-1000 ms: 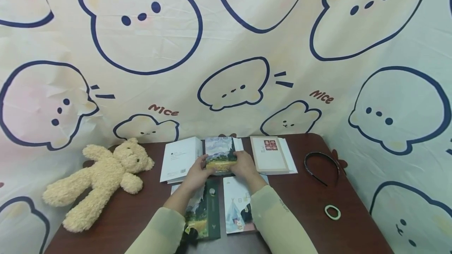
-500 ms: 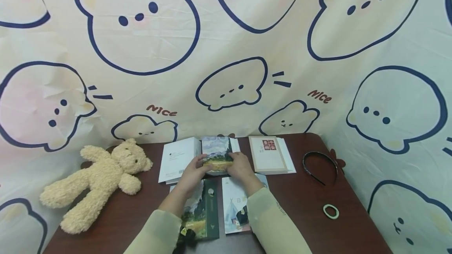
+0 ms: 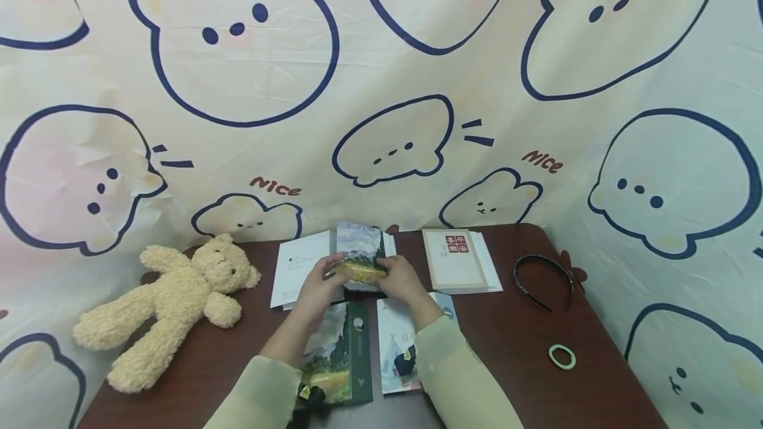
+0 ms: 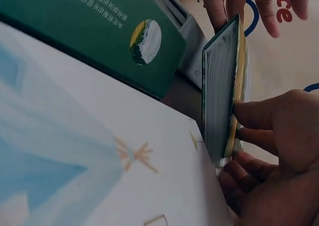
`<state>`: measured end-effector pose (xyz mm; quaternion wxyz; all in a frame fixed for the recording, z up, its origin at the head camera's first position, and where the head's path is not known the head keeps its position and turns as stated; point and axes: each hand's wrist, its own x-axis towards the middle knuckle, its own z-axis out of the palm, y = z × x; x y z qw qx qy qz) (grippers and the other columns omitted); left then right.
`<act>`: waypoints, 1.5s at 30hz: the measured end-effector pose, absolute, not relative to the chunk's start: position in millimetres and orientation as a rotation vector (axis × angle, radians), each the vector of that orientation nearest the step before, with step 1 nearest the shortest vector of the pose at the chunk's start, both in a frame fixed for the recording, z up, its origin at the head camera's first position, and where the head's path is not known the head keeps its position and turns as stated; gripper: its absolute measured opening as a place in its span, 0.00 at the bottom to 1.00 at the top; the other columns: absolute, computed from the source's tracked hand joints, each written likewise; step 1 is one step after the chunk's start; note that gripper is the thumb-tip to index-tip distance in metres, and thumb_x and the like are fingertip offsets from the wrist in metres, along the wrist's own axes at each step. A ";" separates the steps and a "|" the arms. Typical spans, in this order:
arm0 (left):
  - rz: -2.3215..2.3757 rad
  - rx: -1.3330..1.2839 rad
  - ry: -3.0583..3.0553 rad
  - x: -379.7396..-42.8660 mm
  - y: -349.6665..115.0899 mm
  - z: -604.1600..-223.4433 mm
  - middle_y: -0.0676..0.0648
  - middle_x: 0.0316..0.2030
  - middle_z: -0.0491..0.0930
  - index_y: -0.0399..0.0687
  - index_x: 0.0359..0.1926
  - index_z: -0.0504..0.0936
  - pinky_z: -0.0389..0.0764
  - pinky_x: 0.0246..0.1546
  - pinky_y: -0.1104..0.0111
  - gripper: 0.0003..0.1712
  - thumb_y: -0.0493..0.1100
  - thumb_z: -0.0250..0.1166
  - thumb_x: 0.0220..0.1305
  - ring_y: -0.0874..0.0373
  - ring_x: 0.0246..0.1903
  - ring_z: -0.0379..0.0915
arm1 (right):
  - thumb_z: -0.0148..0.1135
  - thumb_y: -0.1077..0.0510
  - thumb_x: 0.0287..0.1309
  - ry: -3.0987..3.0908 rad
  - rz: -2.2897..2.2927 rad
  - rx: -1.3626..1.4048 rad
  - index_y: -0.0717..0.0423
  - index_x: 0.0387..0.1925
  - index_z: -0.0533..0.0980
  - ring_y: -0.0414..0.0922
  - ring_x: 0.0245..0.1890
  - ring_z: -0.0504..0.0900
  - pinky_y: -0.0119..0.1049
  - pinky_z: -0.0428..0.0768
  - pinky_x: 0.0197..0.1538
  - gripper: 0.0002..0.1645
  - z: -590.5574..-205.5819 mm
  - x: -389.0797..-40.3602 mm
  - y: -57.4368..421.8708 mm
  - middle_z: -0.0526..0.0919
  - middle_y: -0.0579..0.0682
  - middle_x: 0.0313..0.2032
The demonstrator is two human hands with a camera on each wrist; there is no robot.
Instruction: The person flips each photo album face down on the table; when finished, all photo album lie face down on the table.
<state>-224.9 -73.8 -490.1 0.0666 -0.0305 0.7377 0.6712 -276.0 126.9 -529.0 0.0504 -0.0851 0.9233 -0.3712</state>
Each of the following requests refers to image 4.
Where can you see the person's left fingers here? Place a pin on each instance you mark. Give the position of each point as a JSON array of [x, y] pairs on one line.
[[265, 12]]

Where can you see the person's right hand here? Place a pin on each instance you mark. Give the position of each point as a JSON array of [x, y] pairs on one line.
[[286, 161]]

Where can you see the large green book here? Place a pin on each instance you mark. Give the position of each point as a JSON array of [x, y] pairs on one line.
[[94, 32]]

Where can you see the small green book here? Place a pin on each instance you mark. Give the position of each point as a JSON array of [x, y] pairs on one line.
[[219, 91]]

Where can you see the white and blue picture book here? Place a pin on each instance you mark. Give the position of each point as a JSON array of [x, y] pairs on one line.
[[87, 148]]

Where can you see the person's right thumb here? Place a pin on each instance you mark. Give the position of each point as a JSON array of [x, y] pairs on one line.
[[259, 110]]

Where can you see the grey book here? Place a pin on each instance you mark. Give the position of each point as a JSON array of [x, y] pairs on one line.
[[194, 51]]

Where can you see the person's left hand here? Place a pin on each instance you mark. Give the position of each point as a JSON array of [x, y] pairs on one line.
[[264, 7]]

